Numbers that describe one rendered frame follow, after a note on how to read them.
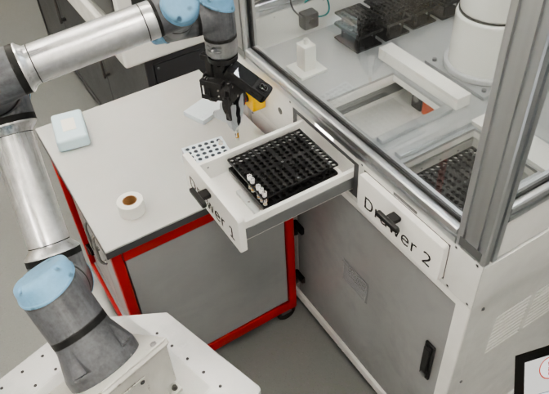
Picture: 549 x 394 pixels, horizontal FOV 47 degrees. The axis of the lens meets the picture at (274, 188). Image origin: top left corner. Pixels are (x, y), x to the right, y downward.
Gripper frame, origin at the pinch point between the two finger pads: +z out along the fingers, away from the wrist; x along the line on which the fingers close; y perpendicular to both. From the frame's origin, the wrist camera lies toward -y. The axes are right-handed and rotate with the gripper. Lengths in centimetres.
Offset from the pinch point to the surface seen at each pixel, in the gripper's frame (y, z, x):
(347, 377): -32, 98, -1
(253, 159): -4.8, 8.2, 2.0
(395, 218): -44.1, 7.4, 9.5
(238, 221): -12.6, 6.0, 24.9
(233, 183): -0.3, 14.7, 5.9
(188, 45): 49, 16, -54
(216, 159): 4.7, 9.3, 4.4
